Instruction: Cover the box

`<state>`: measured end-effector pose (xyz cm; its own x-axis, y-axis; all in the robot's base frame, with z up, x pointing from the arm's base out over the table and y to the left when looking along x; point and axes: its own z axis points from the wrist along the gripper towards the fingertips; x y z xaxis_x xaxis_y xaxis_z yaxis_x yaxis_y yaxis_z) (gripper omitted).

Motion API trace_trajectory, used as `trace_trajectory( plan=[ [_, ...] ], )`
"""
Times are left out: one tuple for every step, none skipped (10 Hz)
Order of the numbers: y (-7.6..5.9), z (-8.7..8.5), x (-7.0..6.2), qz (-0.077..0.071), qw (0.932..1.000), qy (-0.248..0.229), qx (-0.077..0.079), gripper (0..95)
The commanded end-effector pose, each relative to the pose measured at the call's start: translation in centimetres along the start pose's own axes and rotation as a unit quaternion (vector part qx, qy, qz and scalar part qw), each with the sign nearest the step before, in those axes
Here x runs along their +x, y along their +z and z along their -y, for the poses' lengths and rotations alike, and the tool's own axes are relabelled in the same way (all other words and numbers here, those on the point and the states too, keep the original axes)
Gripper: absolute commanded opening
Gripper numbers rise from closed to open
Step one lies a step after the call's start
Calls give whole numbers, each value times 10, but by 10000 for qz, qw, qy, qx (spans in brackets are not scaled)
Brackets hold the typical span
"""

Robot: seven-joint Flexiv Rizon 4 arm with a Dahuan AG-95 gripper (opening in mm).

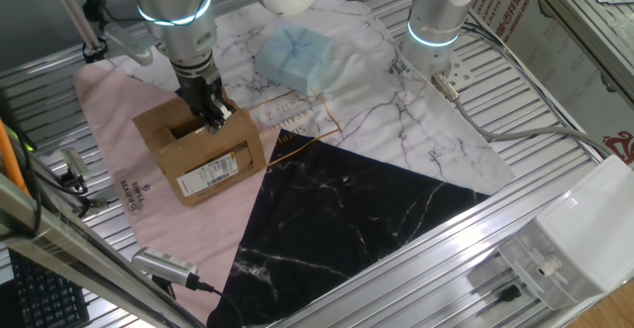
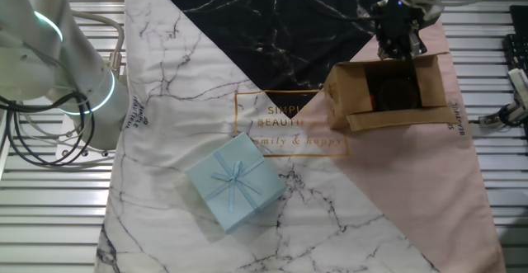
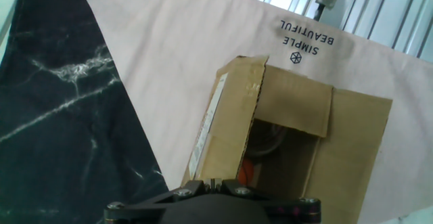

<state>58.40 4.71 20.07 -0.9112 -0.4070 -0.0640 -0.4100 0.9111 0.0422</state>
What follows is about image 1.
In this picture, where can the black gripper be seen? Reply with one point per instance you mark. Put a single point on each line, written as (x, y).
(198, 95)

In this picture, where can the brown cardboard box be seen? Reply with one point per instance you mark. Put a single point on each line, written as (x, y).
(198, 154)

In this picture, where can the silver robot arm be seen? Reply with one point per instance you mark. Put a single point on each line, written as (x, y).
(178, 16)

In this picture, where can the light blue gift box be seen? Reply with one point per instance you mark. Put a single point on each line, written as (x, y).
(297, 60)

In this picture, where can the black pole clamp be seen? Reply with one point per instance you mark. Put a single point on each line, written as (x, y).
(94, 50)

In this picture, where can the marble pattern tablecloth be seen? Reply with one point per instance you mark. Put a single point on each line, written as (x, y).
(376, 120)

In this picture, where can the silver metal pole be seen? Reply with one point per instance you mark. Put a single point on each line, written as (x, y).
(74, 13)

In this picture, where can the orange pole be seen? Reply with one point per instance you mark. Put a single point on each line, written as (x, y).
(7, 154)

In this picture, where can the black keyboard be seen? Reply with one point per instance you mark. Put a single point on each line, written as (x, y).
(44, 298)

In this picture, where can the black table plug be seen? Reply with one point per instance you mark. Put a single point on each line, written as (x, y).
(510, 293)

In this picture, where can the printed cardboard panel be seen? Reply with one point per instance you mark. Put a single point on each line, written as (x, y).
(560, 60)

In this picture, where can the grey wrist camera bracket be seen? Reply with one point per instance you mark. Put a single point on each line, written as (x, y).
(126, 43)

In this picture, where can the small silver camera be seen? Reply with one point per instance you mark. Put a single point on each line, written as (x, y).
(75, 162)

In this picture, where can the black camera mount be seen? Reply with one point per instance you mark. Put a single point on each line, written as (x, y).
(74, 182)

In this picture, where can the silver depth camera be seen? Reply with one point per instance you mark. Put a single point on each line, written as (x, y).
(163, 266)

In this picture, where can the white plastic enclosure box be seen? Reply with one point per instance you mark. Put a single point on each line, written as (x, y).
(584, 234)

